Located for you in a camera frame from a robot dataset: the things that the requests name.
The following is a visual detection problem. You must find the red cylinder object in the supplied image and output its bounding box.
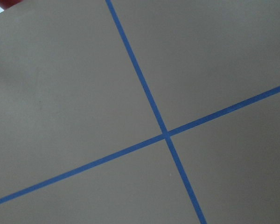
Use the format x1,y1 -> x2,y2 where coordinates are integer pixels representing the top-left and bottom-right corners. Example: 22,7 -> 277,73
0,0 -> 22,10

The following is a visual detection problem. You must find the brown paper table cover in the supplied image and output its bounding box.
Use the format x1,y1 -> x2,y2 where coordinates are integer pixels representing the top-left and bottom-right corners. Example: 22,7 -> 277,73
0,0 -> 280,224

